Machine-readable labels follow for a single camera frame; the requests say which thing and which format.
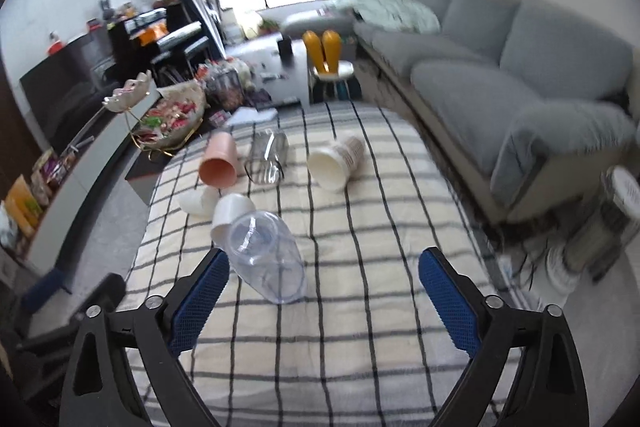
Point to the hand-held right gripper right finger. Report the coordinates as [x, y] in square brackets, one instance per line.
[450, 302]

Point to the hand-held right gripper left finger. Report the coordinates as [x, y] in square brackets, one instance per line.
[200, 297]

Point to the clear plastic cup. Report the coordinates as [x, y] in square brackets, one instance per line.
[265, 257]

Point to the small white cup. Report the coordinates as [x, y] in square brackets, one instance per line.
[197, 203]

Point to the pink cup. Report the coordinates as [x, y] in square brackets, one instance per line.
[220, 162]

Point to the printed paper cup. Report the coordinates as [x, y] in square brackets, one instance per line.
[335, 162]

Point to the clear glass mug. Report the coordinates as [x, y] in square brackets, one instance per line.
[267, 157]

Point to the grey tv cabinet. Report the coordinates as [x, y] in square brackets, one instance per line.
[85, 177]

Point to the white fan heater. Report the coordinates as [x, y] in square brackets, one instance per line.
[600, 222]

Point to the tiered snack tray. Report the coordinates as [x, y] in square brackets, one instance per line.
[160, 112]

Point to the snack packets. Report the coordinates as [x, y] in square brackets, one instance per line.
[30, 197]

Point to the grey sofa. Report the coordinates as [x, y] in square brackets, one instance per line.
[490, 72]

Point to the white coffee table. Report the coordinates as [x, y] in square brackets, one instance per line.
[280, 67]

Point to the television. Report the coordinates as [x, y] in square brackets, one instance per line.
[65, 87]

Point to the black piano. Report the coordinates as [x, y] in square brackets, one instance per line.
[165, 37]

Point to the black speaker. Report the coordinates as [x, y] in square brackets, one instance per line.
[285, 46]

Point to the rabbit ear child chair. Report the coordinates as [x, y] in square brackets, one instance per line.
[327, 57]

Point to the light green throw blanket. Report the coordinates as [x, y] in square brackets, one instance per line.
[395, 7]

